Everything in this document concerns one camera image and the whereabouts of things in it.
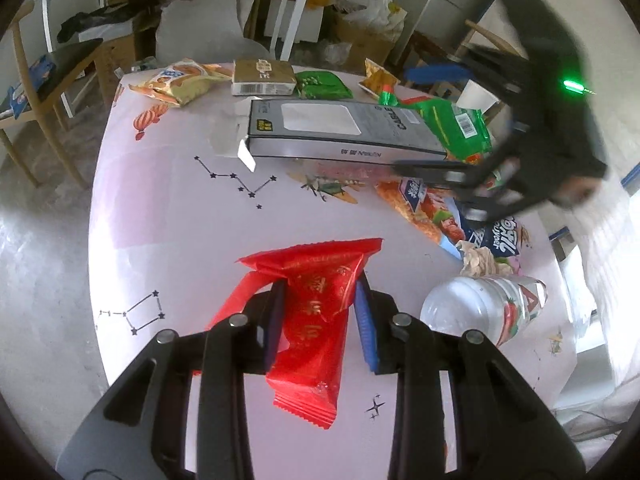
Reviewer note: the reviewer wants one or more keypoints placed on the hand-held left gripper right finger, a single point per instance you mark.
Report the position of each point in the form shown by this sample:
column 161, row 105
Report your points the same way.
column 365, row 325

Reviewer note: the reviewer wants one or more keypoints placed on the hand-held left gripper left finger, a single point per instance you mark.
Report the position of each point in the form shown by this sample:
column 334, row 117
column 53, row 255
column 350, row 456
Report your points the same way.
column 277, row 320

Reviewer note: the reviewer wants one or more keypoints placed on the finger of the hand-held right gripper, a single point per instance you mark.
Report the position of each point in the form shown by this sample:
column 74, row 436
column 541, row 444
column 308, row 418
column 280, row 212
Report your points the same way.
column 435, row 170
column 440, row 72

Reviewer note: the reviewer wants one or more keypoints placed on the red wrapper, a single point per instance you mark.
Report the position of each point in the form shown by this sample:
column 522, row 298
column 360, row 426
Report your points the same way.
column 320, row 320

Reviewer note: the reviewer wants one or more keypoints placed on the green packet with barcode label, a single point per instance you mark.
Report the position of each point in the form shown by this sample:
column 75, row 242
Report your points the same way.
column 450, row 120

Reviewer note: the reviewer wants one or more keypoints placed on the black and grey box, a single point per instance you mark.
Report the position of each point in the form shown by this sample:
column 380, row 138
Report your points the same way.
column 350, row 145

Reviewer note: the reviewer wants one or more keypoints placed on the white bottle with red cap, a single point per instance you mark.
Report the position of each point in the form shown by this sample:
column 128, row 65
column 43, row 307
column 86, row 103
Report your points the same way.
column 475, row 305

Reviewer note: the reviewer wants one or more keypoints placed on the person's right forearm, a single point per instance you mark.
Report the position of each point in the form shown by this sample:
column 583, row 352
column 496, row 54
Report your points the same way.
column 600, row 260

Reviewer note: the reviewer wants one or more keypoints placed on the wooden chair with dark seat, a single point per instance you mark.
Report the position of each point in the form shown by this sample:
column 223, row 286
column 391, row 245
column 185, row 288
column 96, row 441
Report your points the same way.
column 435, row 50

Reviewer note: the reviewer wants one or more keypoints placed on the white paper cup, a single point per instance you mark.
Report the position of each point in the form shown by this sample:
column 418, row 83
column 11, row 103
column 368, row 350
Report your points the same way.
column 475, row 97

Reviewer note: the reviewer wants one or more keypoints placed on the orange snack packet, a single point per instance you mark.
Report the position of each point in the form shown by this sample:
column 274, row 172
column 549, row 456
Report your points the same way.
column 425, row 212

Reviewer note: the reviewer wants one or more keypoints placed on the yellow snack packet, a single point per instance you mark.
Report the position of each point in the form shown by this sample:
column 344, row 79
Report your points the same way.
column 377, row 77

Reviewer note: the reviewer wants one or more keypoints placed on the cardboard box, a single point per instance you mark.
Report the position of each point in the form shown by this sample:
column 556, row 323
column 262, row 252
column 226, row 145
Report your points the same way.
column 365, row 42
column 125, row 62

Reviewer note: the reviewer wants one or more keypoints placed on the clear plastic bag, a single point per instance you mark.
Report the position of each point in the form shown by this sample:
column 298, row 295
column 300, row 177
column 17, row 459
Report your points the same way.
column 385, row 10

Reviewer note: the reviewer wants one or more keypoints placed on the blue and white snack packet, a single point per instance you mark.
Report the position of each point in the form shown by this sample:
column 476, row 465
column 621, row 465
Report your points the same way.
column 500, row 237

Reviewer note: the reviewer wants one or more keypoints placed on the green snack packet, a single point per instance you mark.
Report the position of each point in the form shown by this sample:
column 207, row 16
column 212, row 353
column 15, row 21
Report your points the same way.
column 322, row 85

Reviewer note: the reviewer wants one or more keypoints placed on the white box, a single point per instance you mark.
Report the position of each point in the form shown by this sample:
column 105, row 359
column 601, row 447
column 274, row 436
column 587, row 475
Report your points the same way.
column 295, row 20

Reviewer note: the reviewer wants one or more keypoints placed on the white desk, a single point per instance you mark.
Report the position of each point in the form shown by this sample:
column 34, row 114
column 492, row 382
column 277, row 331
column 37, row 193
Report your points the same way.
column 300, row 0

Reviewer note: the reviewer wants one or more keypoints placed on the beige carton box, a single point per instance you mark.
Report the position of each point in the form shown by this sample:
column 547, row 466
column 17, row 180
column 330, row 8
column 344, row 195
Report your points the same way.
column 262, row 77

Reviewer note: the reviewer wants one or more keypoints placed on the white sack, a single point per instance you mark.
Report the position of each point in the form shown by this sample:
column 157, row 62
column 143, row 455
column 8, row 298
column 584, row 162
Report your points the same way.
column 200, row 25

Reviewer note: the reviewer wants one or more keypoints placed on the beige snack packet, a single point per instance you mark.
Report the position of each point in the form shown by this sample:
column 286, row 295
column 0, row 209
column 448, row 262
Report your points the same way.
column 175, row 80

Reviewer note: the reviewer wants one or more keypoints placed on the black cloth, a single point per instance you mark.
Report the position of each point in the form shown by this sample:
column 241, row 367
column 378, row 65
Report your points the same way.
column 90, row 22

